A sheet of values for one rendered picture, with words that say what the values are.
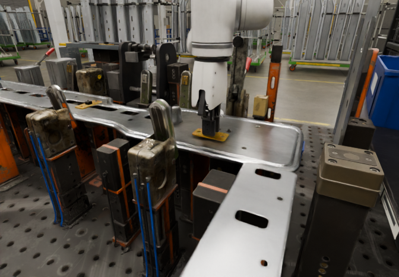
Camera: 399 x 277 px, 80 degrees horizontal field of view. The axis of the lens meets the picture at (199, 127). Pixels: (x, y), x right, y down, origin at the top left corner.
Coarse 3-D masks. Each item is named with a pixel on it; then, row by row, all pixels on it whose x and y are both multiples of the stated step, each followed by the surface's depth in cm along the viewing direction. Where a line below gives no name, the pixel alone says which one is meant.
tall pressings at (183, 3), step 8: (176, 0) 780; (184, 0) 778; (176, 8) 789; (184, 8) 786; (176, 16) 798; (184, 16) 794; (176, 24) 807; (184, 24) 801; (176, 32) 816; (184, 32) 808; (184, 40) 816; (176, 48) 836; (184, 48) 824
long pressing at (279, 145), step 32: (0, 96) 88; (32, 96) 88; (96, 96) 88; (128, 128) 61; (192, 128) 61; (224, 128) 61; (256, 128) 61; (288, 128) 61; (224, 160) 49; (256, 160) 48; (288, 160) 47
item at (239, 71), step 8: (240, 40) 63; (248, 40) 66; (240, 48) 67; (240, 56) 67; (232, 64) 68; (240, 64) 68; (232, 72) 68; (240, 72) 67; (232, 80) 69; (240, 80) 68; (232, 88) 70; (240, 88) 68; (232, 96) 71
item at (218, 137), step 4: (200, 128) 59; (196, 132) 57; (216, 132) 57; (200, 136) 56; (204, 136) 55; (208, 136) 55; (212, 136) 55; (216, 136) 55; (220, 136) 56; (224, 136) 55; (228, 136) 56; (220, 140) 54; (224, 140) 54
